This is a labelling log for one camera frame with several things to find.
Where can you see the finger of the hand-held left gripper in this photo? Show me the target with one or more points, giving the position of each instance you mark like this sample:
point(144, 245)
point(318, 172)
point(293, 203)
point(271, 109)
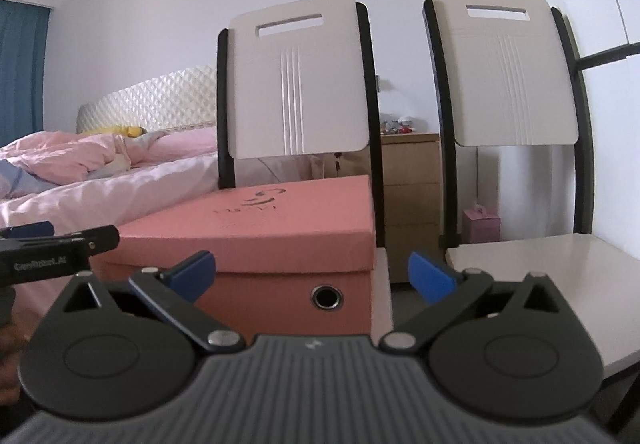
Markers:
point(100, 238)
point(30, 230)

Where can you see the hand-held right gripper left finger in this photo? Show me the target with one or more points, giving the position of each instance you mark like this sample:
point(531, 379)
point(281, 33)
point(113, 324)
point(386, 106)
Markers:
point(192, 276)

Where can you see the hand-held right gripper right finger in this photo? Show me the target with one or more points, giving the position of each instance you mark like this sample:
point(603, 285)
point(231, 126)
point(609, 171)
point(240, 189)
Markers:
point(430, 276)

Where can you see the pink storage box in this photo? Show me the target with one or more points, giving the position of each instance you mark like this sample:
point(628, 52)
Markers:
point(280, 299)

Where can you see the person's left hand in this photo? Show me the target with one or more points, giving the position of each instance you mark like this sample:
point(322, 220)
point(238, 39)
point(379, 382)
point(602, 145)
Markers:
point(9, 359)

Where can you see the grey blue cloth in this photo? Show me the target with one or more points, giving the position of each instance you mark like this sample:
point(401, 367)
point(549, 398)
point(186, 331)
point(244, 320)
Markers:
point(22, 181)

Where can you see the pink tissue box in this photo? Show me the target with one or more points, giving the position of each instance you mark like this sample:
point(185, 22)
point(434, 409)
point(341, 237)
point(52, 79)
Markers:
point(480, 224)

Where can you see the bed with pink sheet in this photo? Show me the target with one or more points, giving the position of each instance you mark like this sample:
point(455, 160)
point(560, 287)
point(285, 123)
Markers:
point(150, 184)

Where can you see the rumpled pink duvet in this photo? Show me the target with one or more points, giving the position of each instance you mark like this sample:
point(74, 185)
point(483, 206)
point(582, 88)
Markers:
point(65, 159)

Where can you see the wooden nightstand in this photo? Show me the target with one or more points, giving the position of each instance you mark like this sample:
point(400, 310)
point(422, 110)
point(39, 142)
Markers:
point(410, 184)

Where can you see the yellow pillow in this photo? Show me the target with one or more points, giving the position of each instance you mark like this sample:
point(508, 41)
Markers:
point(117, 130)

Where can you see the cluster of small trinkets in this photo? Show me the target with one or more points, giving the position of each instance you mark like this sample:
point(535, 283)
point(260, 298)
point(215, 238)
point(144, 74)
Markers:
point(397, 125)

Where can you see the white quilted headboard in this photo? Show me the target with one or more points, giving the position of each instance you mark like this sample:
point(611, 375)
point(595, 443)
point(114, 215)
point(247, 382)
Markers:
point(160, 94)

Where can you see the blue curtain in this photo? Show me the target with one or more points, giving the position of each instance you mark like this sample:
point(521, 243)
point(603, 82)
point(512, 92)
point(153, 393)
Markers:
point(20, 74)

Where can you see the dark metal rod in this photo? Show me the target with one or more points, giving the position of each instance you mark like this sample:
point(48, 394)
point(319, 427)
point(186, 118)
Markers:
point(610, 55)

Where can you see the white chair with black frame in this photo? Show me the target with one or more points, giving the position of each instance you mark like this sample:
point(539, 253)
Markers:
point(295, 74)
point(505, 74)

